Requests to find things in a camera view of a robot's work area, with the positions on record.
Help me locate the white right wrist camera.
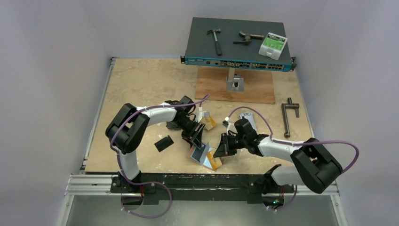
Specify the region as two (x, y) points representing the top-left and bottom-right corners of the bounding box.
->
(222, 117), (237, 133)

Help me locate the dark metal clamp handle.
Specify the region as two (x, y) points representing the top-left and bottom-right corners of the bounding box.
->
(281, 97), (300, 138)

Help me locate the rusty metal tool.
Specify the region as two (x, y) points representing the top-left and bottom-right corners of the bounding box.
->
(233, 31), (264, 45)

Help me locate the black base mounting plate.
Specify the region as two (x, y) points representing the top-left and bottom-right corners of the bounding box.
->
(110, 173), (295, 206)

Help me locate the white green electronic box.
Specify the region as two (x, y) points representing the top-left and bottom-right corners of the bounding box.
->
(258, 32), (287, 60)

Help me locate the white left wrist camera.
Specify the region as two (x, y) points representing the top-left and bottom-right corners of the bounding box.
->
(194, 107), (210, 122)

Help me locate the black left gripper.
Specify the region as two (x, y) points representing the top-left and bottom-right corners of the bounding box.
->
(174, 116), (205, 150)

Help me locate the white silver card stack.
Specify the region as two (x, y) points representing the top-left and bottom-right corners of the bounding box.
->
(240, 112), (256, 130)

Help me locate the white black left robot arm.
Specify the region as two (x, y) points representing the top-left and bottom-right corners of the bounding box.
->
(105, 96), (205, 193)

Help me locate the small claw hammer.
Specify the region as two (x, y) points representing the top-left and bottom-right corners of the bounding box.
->
(207, 28), (223, 56)

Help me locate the metal stand bracket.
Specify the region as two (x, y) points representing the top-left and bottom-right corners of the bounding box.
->
(226, 67), (244, 92)

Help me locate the pink leather card holder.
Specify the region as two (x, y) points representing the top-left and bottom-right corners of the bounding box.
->
(189, 143), (216, 170)

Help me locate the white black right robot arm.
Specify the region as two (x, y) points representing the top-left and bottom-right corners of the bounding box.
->
(213, 119), (343, 194)

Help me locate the brown wooden board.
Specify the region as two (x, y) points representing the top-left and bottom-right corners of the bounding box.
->
(195, 67), (276, 104)

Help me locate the single gold VIP card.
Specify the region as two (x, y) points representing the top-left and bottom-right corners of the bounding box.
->
(207, 148), (223, 171)

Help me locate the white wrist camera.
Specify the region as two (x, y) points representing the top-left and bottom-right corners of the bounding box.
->
(222, 117), (237, 133)
(194, 107), (210, 122)

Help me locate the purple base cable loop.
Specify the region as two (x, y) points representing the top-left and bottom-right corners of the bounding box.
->
(120, 181), (173, 219)

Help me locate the blue grey network switch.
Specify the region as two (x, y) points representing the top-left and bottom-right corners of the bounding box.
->
(180, 17), (296, 72)

